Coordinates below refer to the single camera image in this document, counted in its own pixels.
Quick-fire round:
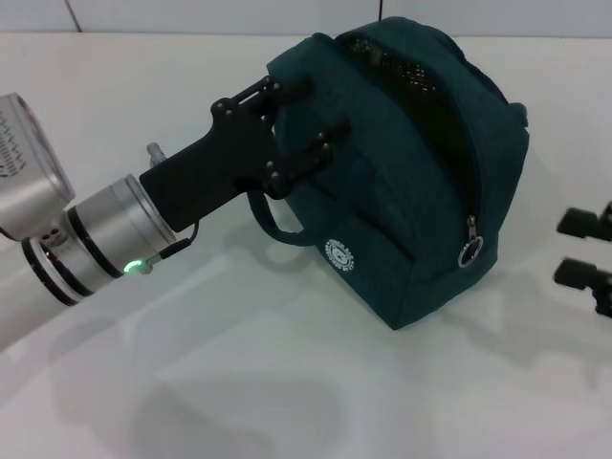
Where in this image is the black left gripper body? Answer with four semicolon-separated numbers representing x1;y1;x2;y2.
139;97;289;234

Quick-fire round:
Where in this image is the teal fabric lunch bag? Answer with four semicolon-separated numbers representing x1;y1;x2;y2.
248;16;532;332

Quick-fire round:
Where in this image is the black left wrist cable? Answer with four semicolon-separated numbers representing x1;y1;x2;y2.
136;222;201;277

